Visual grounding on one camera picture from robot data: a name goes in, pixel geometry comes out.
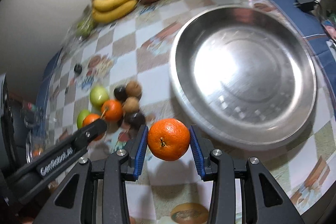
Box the orange mandarin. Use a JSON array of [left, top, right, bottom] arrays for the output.
[[147, 118, 190, 161], [101, 100, 123, 122], [81, 113, 105, 141]]

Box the brown longan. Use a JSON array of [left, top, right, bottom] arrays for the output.
[[122, 97, 139, 113], [125, 80, 142, 98]]

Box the green mango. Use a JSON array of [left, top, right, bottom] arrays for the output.
[[77, 109, 91, 129], [89, 85, 110, 111]]

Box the clear plastic water bottle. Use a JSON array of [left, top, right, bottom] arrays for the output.
[[21, 101, 48, 163]]

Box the steel round tray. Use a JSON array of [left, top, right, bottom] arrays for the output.
[[169, 6, 317, 151]]

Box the lone dark plum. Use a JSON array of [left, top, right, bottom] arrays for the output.
[[73, 64, 83, 75]]

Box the clear tray of green fruit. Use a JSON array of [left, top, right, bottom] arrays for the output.
[[62, 5, 97, 55]]

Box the yellow banana bottom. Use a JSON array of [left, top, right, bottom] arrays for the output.
[[91, 0, 138, 24]]

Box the black charger block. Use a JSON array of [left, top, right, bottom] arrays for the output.
[[294, 0, 315, 12]]

